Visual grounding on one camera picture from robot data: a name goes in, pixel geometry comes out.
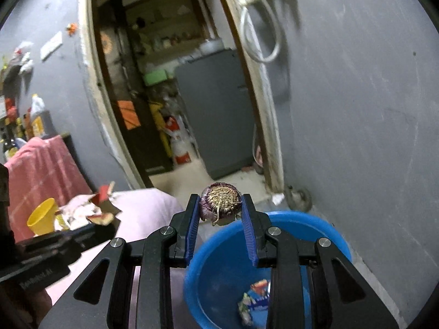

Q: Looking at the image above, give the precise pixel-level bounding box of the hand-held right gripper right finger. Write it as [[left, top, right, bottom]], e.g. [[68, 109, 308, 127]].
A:
[[242, 194, 400, 329]]

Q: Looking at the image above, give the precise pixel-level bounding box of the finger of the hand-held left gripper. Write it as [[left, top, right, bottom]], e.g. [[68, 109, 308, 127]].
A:
[[57, 219, 122, 251]]

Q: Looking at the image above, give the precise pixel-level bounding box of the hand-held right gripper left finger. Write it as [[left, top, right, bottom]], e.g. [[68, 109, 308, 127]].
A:
[[38, 194, 201, 329]]

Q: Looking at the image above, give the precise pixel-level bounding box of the pile of snack wrappers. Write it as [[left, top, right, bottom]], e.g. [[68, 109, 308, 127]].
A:
[[55, 181, 122, 230]]

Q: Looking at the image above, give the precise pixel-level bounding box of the red onion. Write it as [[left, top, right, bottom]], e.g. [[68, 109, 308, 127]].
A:
[[199, 182, 242, 226]]

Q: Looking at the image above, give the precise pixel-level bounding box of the blue plastic basin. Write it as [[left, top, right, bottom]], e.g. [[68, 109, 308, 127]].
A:
[[183, 211, 354, 329]]

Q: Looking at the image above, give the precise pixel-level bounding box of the blue zigzag-edged wrapper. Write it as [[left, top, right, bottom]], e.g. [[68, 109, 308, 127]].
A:
[[242, 279, 271, 311]]

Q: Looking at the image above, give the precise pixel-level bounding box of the person's left hand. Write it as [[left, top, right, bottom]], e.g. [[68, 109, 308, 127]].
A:
[[0, 277, 54, 326]]

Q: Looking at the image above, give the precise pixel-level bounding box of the yellow bowl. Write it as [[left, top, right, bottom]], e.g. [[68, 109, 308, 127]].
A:
[[27, 198, 60, 237]]

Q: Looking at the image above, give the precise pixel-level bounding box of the pink checked blanket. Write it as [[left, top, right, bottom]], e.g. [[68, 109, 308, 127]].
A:
[[3, 134, 93, 242]]

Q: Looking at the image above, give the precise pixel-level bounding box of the white red sack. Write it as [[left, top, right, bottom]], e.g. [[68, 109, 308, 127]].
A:
[[165, 115, 193, 166]]

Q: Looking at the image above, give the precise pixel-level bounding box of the yellow bag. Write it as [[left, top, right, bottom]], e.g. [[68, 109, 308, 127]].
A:
[[151, 101, 172, 158]]

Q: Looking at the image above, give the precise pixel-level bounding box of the grey refrigerator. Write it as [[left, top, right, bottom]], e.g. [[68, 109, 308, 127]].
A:
[[175, 49, 258, 180]]

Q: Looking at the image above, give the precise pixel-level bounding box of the orange box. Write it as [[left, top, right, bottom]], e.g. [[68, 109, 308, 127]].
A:
[[117, 101, 141, 131]]

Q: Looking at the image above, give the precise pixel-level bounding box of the large cooking oil bottle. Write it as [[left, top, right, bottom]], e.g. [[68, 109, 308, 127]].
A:
[[29, 94, 55, 138]]

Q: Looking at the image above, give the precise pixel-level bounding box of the green box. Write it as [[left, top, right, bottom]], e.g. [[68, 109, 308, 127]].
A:
[[143, 69, 168, 86]]

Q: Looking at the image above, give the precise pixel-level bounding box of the metal pot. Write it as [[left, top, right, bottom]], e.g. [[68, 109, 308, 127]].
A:
[[199, 38, 223, 53]]

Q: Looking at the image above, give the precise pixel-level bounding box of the white plastic bag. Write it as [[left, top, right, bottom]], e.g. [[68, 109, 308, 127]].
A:
[[14, 41, 35, 74]]

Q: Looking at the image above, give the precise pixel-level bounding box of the wooden door frame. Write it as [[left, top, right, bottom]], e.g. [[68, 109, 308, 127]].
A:
[[78, 0, 285, 192]]

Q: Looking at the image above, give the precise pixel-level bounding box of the coiled white hose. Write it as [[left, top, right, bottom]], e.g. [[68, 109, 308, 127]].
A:
[[240, 0, 283, 63]]

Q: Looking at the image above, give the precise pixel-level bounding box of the white wall power strip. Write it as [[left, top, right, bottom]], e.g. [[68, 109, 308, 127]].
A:
[[40, 31, 63, 61]]

